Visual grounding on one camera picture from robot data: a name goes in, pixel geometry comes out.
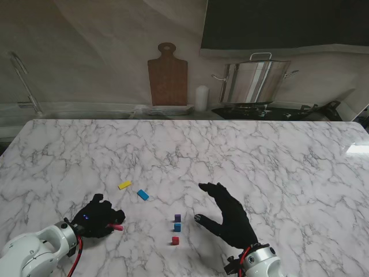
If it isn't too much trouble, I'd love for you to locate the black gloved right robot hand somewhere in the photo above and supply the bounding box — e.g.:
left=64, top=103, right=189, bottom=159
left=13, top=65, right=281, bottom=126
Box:
left=194, top=182, right=259, bottom=249

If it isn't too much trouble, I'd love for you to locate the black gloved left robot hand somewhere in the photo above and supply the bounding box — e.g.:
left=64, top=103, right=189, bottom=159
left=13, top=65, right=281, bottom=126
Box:
left=71, top=193, right=126, bottom=239

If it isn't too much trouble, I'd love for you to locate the steel kitchen sink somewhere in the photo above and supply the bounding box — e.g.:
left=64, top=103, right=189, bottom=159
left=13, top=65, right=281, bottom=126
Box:
left=40, top=111, right=136, bottom=119

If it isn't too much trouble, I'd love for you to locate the black gas stove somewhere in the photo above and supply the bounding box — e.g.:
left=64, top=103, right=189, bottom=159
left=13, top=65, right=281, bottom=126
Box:
left=212, top=101, right=306, bottom=121

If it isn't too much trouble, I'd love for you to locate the white cylinder candle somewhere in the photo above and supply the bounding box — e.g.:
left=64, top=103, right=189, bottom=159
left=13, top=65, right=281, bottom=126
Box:
left=195, top=85, right=210, bottom=111

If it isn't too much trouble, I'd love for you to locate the stack of white plates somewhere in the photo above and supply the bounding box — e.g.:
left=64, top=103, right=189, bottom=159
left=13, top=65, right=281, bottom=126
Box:
left=138, top=104, right=194, bottom=116

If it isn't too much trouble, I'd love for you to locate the black frying pan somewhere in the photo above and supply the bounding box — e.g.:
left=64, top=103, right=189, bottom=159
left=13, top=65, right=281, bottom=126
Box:
left=299, top=100, right=342, bottom=121

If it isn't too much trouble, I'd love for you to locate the large steel stock pot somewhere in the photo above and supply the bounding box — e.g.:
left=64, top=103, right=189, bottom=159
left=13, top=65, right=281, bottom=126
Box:
left=212, top=51, right=300, bottom=104

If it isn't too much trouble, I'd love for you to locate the chrome kitchen faucet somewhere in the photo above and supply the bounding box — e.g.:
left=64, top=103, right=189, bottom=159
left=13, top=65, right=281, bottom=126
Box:
left=10, top=51, right=44, bottom=116

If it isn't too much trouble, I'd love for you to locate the brown wooden cutting board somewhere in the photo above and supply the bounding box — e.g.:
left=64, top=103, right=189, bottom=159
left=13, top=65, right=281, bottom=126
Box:
left=147, top=42, right=189, bottom=107

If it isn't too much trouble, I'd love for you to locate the dark range hood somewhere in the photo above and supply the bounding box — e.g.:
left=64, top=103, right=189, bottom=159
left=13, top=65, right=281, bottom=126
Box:
left=200, top=0, right=369, bottom=50

